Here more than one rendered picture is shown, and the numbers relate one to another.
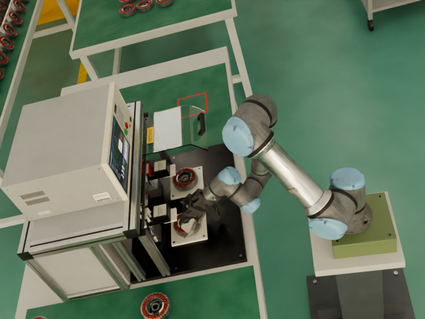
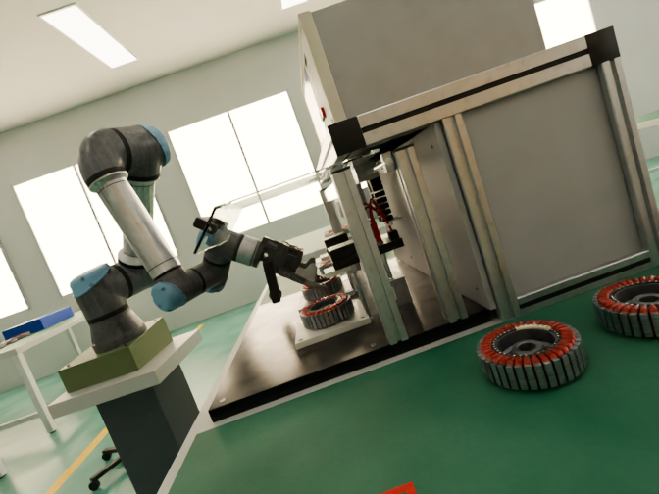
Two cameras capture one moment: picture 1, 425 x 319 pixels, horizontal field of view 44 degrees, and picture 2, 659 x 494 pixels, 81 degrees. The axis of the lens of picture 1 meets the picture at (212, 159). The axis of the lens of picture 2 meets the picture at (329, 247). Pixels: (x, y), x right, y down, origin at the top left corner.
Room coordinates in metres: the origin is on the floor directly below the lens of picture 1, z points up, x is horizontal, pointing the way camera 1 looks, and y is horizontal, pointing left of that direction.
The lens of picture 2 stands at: (2.37, 0.02, 1.02)
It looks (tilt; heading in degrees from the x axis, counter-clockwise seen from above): 7 degrees down; 168
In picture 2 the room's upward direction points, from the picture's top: 20 degrees counter-clockwise
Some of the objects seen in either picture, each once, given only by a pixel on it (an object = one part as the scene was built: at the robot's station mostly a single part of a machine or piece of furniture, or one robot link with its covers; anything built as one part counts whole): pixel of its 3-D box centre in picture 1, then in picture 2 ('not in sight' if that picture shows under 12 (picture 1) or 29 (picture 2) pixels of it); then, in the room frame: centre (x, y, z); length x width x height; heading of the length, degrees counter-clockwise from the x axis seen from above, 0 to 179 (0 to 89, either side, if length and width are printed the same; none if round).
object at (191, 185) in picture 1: (184, 179); (327, 311); (1.60, 0.14, 0.80); 0.11 x 0.11 x 0.04
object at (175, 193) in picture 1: (186, 182); (330, 321); (1.60, 0.14, 0.78); 0.15 x 0.15 x 0.01; 79
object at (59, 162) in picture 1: (73, 149); (397, 79); (1.55, 0.48, 1.22); 0.44 x 0.39 x 0.20; 169
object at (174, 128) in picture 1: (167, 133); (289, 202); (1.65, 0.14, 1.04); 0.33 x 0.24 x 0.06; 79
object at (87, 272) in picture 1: (79, 272); not in sight; (1.24, 0.62, 0.91); 0.28 x 0.03 x 0.32; 79
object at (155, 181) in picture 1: (153, 187); (392, 288); (1.62, 0.29, 0.80); 0.07 x 0.05 x 0.06; 169
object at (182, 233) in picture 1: (186, 223); (322, 286); (1.36, 0.19, 0.80); 0.11 x 0.11 x 0.04
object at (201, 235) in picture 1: (188, 226); (325, 295); (1.36, 0.19, 0.78); 0.15 x 0.15 x 0.01; 79
